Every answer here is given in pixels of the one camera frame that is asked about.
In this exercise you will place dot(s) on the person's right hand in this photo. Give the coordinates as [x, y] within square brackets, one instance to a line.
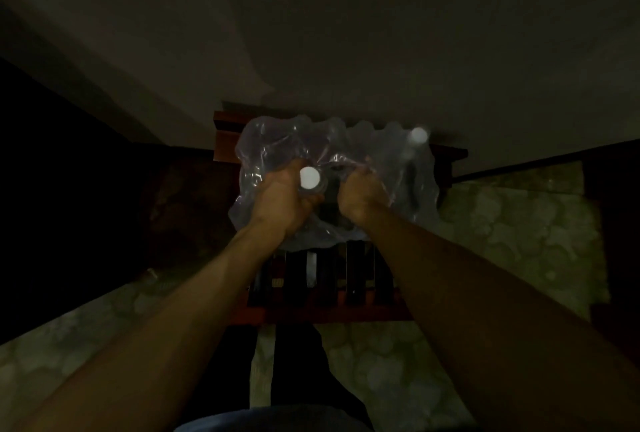
[360, 194]

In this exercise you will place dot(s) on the person's left hand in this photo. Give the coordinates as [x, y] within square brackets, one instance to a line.
[280, 204]

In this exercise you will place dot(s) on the white capped water bottle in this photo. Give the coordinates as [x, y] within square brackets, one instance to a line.
[418, 136]
[311, 179]

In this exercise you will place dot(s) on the clear plastic wrap packaging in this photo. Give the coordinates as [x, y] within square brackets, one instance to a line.
[400, 171]

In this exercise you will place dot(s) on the person's left forearm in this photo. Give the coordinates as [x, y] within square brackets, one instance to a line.
[150, 341]

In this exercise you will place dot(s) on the person's right forearm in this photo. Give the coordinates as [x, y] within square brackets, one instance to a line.
[505, 331]

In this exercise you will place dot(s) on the red wooden slatted rack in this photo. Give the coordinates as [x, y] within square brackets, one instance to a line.
[320, 291]

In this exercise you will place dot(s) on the person's dark trousers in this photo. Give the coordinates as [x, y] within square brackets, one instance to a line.
[300, 366]

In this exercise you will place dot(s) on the person's blue shirt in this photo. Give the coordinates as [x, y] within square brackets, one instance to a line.
[272, 421]

